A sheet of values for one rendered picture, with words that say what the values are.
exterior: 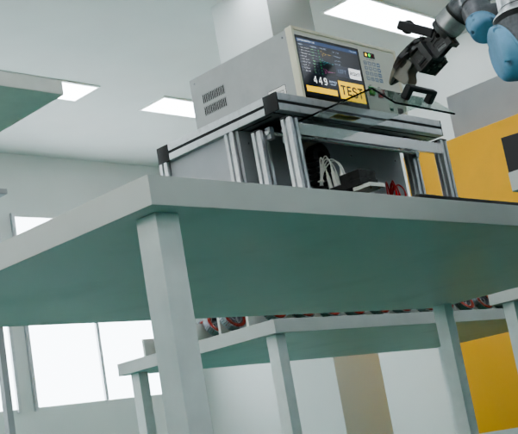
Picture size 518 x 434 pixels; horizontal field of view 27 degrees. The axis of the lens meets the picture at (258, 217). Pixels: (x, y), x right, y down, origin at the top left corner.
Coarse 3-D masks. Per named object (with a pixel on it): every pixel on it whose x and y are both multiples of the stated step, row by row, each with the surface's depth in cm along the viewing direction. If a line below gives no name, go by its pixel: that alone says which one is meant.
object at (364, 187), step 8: (344, 176) 262; (352, 176) 260; (360, 176) 259; (368, 176) 261; (344, 184) 262; (352, 184) 260; (360, 184) 259; (368, 184) 257; (376, 184) 259; (384, 184) 261; (368, 192) 264
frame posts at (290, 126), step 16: (288, 128) 252; (256, 144) 260; (288, 144) 252; (256, 160) 259; (288, 160) 252; (304, 160) 252; (416, 160) 304; (448, 160) 297; (272, 176) 258; (304, 176) 251; (416, 176) 302; (448, 176) 295; (416, 192) 303; (448, 192) 294
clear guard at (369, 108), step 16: (352, 96) 251; (368, 96) 252; (384, 96) 244; (400, 96) 250; (416, 96) 258; (320, 112) 257; (336, 112) 259; (352, 112) 262; (368, 112) 264; (384, 112) 266; (400, 112) 269; (448, 112) 257; (352, 128) 275
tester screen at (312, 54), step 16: (304, 48) 271; (320, 48) 276; (336, 48) 281; (304, 64) 269; (320, 64) 274; (336, 64) 279; (352, 64) 284; (304, 80) 268; (336, 80) 277; (352, 80) 282; (336, 96) 275
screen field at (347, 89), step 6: (342, 84) 279; (348, 84) 280; (354, 84) 282; (360, 84) 284; (342, 90) 278; (348, 90) 280; (354, 90) 282; (360, 90) 284; (342, 96) 277; (348, 96) 279
